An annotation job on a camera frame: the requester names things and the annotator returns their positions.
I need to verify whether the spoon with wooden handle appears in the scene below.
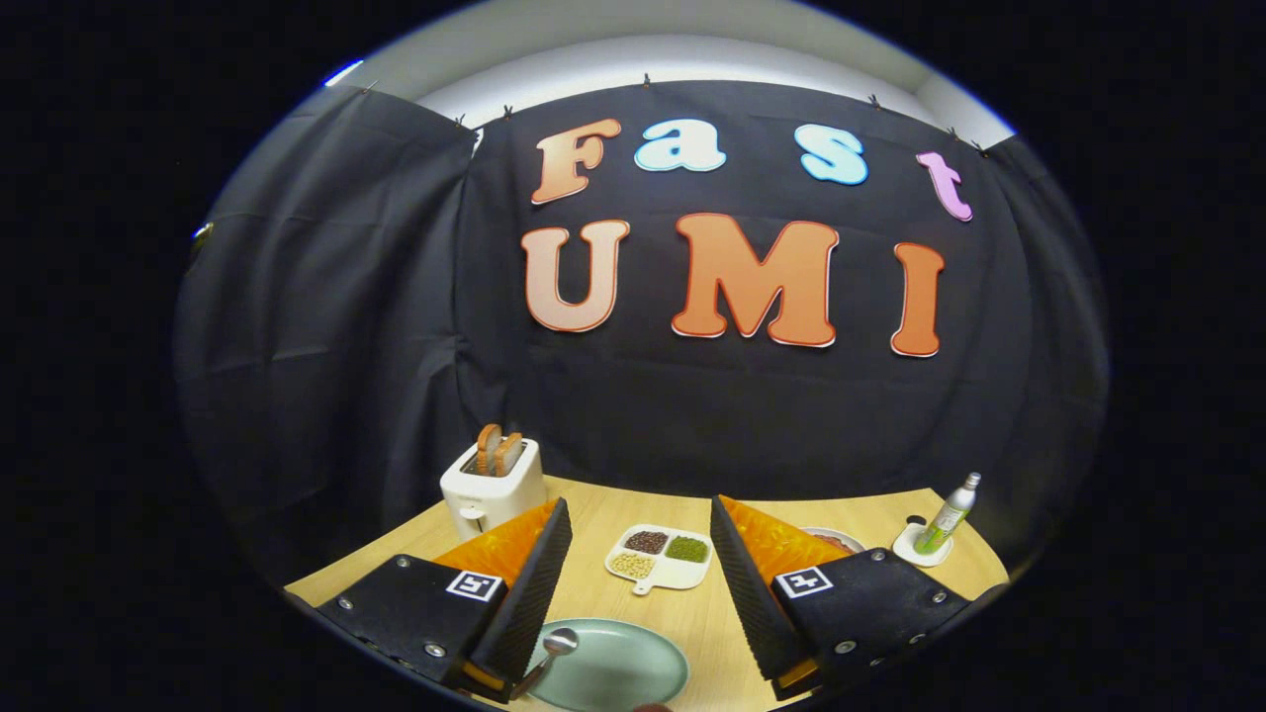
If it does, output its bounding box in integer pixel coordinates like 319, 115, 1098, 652
514, 627, 580, 698

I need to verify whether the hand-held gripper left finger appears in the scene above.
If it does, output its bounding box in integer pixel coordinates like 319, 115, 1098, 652
315, 497, 574, 705

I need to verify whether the small white saucer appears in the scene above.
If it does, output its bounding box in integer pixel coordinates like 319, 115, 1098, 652
892, 519, 954, 568

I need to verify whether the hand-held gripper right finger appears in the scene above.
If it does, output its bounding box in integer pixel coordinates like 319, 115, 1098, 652
709, 494, 975, 701

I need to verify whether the pale green round plate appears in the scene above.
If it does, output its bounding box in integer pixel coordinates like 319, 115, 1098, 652
524, 618, 690, 712

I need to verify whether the green label bottle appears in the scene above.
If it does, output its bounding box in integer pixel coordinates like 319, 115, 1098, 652
913, 472, 983, 556

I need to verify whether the black backdrop cloth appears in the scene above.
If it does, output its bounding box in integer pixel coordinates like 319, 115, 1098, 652
173, 79, 1111, 594

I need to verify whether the row of black cloth clips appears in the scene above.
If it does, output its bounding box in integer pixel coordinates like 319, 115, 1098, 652
361, 72, 990, 159

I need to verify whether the white divided dish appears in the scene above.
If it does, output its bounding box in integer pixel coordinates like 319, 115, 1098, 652
604, 523, 713, 596

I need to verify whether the white toaster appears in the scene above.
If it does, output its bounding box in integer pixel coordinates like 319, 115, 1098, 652
440, 437, 547, 541

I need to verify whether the white plate with meat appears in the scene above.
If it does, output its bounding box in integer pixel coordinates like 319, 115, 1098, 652
803, 526, 867, 555

